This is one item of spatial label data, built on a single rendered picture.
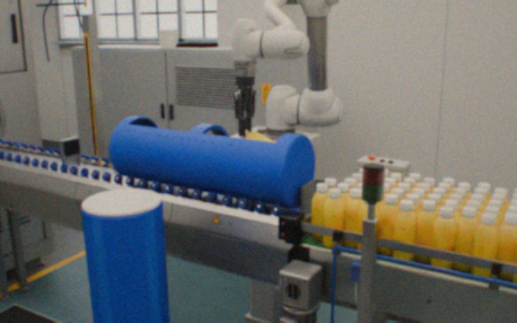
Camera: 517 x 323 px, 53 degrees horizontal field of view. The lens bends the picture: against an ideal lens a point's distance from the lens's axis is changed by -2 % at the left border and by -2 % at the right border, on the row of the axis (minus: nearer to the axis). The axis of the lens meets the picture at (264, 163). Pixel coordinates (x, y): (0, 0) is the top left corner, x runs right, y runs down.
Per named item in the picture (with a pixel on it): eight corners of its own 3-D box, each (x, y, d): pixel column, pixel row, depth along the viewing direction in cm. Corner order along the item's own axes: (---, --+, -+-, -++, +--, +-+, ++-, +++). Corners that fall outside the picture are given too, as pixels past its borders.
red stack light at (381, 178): (366, 178, 154) (366, 164, 153) (387, 180, 151) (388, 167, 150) (358, 183, 149) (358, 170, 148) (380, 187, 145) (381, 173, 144)
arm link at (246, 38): (227, 60, 200) (260, 61, 196) (227, 18, 196) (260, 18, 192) (237, 58, 210) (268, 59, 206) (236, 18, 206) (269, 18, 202)
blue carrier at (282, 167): (154, 166, 262) (149, 109, 253) (316, 195, 219) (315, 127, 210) (112, 185, 239) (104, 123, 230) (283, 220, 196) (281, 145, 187)
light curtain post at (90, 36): (112, 292, 335) (89, 14, 291) (119, 293, 332) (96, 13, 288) (105, 295, 329) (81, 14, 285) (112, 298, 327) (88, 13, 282)
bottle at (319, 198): (317, 232, 195) (318, 184, 190) (334, 237, 191) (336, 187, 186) (307, 239, 190) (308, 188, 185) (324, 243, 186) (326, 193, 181)
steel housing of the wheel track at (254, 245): (11, 192, 330) (4, 139, 321) (327, 273, 224) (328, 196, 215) (-31, 205, 307) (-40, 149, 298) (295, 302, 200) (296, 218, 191)
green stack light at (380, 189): (365, 194, 155) (366, 178, 154) (386, 197, 152) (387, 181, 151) (357, 200, 150) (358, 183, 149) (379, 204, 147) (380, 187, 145)
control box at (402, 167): (363, 178, 227) (364, 154, 224) (409, 185, 217) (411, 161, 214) (354, 184, 219) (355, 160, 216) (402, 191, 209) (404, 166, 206)
